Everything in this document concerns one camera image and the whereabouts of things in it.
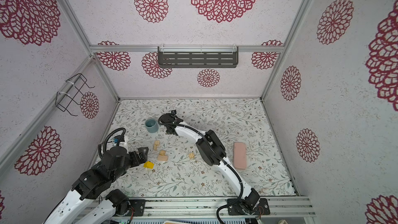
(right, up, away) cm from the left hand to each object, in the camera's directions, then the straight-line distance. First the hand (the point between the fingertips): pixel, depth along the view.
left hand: (141, 153), depth 74 cm
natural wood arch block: (+7, -6, +16) cm, 18 cm away
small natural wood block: (+24, -5, +16) cm, 29 cm away
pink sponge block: (+52, -5, +16) cm, 55 cm away
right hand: (+11, +11, +29) cm, 33 cm away
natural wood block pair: (+2, +1, +21) cm, 21 cm away
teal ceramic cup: (-2, +11, +25) cm, 28 cm away
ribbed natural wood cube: (+6, -4, +18) cm, 20 cm away
